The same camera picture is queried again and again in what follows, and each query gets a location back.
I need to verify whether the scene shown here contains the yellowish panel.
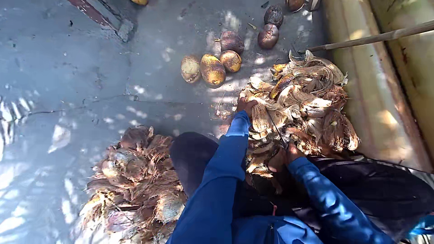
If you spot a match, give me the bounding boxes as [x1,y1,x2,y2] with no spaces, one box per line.
[320,0,434,171]

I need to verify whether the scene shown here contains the person's left forearm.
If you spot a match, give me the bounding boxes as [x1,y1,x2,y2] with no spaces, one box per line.
[167,110,251,244]

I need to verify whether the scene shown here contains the person's legs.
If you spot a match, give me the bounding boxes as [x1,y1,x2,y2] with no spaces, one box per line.
[169,132,434,242]

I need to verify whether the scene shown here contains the reddish brown coconut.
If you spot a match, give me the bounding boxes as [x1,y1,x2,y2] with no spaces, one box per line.
[258,23,279,50]

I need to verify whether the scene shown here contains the pale yellow coconut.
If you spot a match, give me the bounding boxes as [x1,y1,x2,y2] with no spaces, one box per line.
[181,55,201,84]

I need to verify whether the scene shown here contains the yellow brown-spotted oval coconut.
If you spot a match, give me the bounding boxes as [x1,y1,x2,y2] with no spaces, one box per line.
[200,54,226,87]

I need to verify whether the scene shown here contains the pale fibrous coconut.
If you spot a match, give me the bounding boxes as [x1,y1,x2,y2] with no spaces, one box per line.
[250,98,288,140]

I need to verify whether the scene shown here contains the person's right hand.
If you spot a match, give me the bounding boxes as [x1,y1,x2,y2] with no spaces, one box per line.
[283,141,306,165]

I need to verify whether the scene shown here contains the bamboo pole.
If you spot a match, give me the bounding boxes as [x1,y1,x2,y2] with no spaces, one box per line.
[299,20,434,54]

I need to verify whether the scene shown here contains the dark brown coconut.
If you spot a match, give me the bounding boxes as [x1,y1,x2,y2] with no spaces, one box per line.
[264,5,284,28]

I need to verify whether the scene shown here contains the person's right forearm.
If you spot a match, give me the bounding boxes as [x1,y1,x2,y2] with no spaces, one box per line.
[288,157,396,244]

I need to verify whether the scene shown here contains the person's left hand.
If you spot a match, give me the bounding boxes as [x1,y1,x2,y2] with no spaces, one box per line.
[236,97,258,120]

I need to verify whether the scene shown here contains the heap of brown husked coconuts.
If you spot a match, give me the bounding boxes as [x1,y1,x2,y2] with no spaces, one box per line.
[72,125,188,244]

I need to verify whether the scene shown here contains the bright blue cloth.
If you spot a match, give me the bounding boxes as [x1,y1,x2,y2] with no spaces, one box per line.
[407,215,434,240]

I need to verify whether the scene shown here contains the pile of coconut husks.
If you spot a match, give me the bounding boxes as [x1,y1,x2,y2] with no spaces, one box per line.
[239,50,361,178]

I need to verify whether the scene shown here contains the post with peeling red paint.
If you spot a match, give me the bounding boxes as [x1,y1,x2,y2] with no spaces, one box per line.
[67,0,135,43]

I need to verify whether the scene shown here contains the brown coconut with stem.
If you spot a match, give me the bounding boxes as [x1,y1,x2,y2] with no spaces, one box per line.
[215,31,245,54]

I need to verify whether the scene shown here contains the person's body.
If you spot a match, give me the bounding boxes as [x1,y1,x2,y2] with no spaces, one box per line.
[232,216,323,244]

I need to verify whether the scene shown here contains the round yellow-brown coconut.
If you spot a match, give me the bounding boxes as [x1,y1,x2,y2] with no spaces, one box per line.
[219,50,242,73]

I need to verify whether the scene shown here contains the brown wooden beam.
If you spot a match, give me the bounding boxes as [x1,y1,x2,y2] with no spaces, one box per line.
[359,0,434,173]

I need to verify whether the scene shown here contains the dark knife with thin blade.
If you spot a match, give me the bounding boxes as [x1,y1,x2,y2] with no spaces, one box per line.
[266,107,289,150]

